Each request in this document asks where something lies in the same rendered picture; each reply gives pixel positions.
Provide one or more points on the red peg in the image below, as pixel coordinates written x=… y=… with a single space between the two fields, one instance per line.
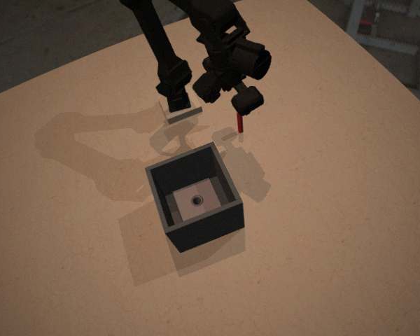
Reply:
x=240 y=123

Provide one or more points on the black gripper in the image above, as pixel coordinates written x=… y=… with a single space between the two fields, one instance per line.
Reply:
x=247 y=98

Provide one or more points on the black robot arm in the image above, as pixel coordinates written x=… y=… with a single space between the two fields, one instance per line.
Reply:
x=212 y=18

